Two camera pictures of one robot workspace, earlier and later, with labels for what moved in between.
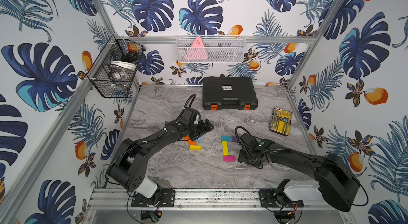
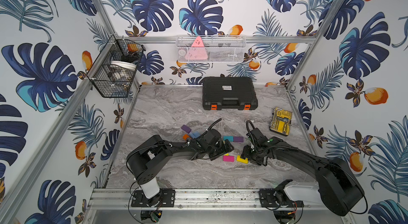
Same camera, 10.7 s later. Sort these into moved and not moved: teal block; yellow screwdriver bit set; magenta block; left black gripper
Moved: left black gripper
Not moved: yellow screwdriver bit set; teal block; magenta block
